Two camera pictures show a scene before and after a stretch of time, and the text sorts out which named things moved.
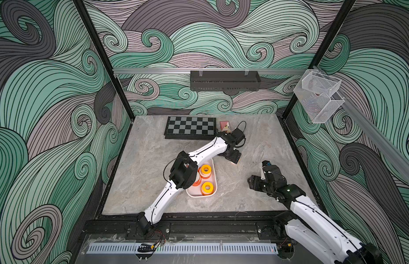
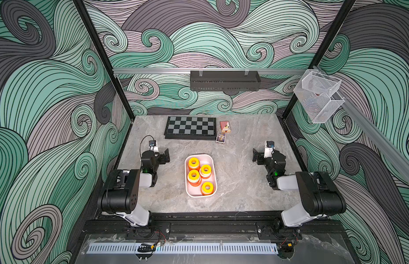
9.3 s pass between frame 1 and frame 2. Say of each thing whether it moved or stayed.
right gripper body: moved
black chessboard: stayed
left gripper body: moved
